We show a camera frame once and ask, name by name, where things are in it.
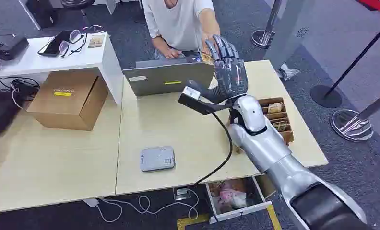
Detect person's right hand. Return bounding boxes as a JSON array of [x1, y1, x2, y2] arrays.
[[163, 46, 184, 60]]

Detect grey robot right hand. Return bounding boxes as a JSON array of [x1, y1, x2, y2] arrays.
[[187, 34, 249, 104]]

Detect person's left hand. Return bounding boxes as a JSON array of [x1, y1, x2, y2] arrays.
[[201, 30, 221, 55]]

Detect printed card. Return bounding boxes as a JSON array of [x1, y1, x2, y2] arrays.
[[87, 34, 105, 49], [272, 121, 288, 132], [267, 103, 283, 115], [201, 52, 215, 65]]

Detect grey laptop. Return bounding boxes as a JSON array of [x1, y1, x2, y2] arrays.
[[123, 51, 216, 97]]

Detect person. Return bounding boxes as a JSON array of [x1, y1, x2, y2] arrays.
[[142, 0, 221, 60]]

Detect chrome stanchion with round base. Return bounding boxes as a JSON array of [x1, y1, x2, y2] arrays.
[[329, 88, 380, 142], [251, 0, 284, 49]]

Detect crumpled clear plastic wrapper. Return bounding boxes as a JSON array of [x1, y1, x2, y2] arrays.
[[275, 63, 301, 81]]

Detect grey standing column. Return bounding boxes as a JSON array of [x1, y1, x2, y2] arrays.
[[262, 0, 319, 69]]

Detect wooden card box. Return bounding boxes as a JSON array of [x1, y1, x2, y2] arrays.
[[231, 97, 295, 155]]

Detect dark-framed glasses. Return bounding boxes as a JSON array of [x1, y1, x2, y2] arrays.
[[81, 24, 106, 35]]

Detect black stanchion with round base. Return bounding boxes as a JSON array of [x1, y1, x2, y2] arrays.
[[309, 17, 380, 109]]

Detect clear-lens glasses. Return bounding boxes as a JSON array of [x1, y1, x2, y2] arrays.
[[59, 29, 88, 59]]

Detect small grey device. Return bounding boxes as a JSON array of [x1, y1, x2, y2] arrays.
[[140, 145, 176, 173]]

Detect black stool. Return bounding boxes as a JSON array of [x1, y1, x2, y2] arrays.
[[60, 0, 96, 27]]

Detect brown cardboard box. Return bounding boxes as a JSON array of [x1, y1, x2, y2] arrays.
[[26, 70, 109, 132]]

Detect black smartphone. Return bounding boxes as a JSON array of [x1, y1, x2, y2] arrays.
[[37, 30, 72, 58]]

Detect pink plastic bag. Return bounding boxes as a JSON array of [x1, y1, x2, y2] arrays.
[[218, 186, 249, 211]]

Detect small grey charger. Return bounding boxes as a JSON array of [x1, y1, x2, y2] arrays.
[[174, 187, 191, 202]]

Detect white open tray box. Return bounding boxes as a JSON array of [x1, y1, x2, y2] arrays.
[[205, 176, 273, 225]]

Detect black bin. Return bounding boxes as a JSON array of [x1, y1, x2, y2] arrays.
[[25, 0, 59, 29]]

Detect white side table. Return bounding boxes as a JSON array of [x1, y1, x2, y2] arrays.
[[0, 31, 124, 106]]

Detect red carpet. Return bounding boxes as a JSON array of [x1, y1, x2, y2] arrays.
[[356, 0, 380, 17]]

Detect black device box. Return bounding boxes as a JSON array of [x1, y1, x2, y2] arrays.
[[0, 34, 29, 61]]

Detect white power adapter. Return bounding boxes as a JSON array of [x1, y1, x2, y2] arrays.
[[83, 198, 100, 209]]

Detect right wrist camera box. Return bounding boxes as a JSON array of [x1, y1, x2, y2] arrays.
[[178, 86, 233, 116]]

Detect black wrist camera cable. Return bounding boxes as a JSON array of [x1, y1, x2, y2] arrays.
[[194, 112, 234, 186]]

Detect tangled black cables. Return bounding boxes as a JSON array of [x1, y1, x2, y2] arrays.
[[0, 77, 41, 109]]

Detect white cable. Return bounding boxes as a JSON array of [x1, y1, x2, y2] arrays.
[[95, 188, 200, 223]]

